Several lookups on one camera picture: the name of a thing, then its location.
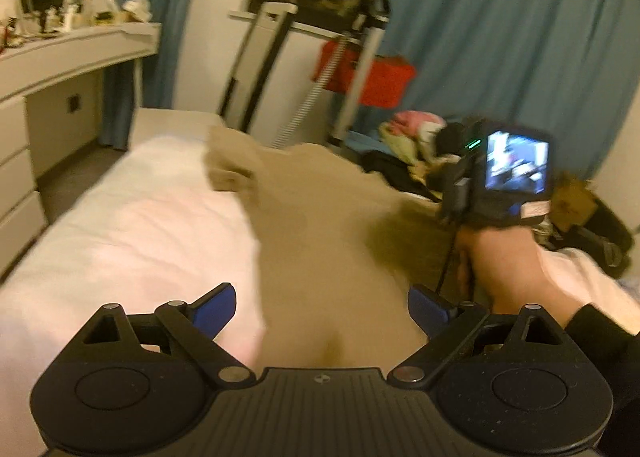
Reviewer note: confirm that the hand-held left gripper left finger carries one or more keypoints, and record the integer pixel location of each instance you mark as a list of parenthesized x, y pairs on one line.
[(217, 309)]

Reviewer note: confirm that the white tissue box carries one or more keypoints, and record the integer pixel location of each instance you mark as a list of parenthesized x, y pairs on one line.
[(135, 9)]

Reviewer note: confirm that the white dressing table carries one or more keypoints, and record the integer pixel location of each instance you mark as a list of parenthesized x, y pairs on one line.
[(60, 67)]

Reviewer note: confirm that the white folded walking pad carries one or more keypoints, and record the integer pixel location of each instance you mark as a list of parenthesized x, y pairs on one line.
[(255, 67)]

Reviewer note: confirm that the garment steamer stand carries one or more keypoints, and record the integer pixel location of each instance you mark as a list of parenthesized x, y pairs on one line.
[(357, 77)]

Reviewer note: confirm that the row of cosmetic bottles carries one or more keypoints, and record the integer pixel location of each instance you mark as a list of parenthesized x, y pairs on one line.
[(50, 19)]

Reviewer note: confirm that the narrow blue curtain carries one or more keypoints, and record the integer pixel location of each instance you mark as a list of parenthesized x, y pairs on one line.
[(145, 37)]

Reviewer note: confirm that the red garment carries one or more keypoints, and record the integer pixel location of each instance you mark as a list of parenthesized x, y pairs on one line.
[(385, 82)]

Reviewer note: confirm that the tan shirt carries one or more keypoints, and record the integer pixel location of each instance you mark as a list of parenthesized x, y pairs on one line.
[(325, 237)]

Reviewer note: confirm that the person's right forearm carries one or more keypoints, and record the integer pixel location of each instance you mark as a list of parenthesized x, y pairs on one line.
[(610, 352)]

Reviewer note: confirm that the brown cardboard box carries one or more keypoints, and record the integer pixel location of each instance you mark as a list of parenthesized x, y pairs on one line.
[(575, 204)]

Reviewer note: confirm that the black armchair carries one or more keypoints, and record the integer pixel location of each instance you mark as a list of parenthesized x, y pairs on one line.
[(607, 242)]

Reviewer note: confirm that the person's right hand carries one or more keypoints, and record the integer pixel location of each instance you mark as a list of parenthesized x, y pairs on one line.
[(515, 272)]

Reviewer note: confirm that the wide blue curtain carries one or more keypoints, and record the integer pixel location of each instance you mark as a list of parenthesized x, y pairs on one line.
[(500, 37)]

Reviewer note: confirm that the bed with white sheet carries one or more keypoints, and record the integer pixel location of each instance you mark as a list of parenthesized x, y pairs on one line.
[(125, 237)]

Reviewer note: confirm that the dark wall socket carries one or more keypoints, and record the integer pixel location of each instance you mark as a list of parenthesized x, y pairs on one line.
[(73, 103)]

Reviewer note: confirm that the pile of clothes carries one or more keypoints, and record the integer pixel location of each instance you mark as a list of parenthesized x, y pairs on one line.
[(405, 142)]

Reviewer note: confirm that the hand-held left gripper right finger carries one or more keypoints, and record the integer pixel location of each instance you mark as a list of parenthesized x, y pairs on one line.
[(427, 309)]

